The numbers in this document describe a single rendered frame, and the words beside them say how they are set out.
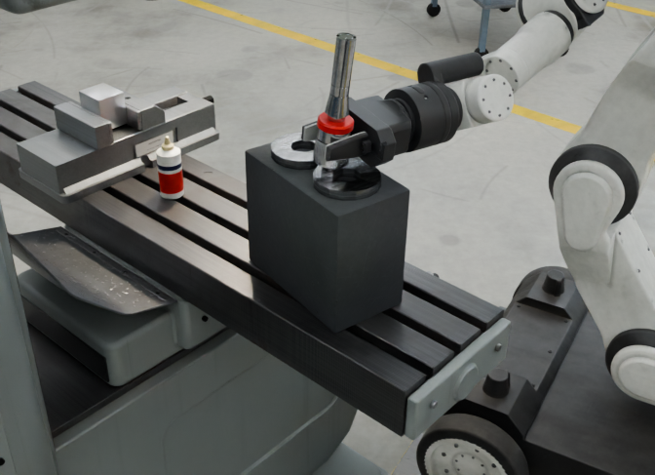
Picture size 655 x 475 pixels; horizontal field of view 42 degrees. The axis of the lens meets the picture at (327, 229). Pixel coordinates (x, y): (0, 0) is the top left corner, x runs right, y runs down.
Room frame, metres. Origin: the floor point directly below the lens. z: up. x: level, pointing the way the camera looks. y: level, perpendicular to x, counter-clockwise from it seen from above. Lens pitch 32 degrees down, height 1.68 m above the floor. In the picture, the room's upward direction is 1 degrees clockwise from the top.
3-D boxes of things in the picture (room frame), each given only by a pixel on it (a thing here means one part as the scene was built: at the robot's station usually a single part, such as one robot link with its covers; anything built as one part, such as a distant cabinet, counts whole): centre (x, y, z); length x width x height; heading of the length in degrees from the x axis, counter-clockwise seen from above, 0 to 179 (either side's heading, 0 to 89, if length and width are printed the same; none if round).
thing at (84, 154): (1.41, 0.38, 0.99); 0.35 x 0.15 x 0.11; 138
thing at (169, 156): (1.27, 0.27, 0.99); 0.04 x 0.04 x 0.11
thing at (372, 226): (1.02, 0.01, 1.04); 0.22 x 0.12 x 0.20; 37
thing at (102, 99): (1.38, 0.40, 1.05); 0.06 x 0.05 x 0.06; 48
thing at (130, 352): (1.27, 0.27, 0.80); 0.50 x 0.35 x 0.12; 139
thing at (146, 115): (1.42, 0.36, 1.03); 0.12 x 0.06 x 0.04; 48
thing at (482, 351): (1.27, 0.27, 0.90); 1.24 x 0.23 x 0.08; 49
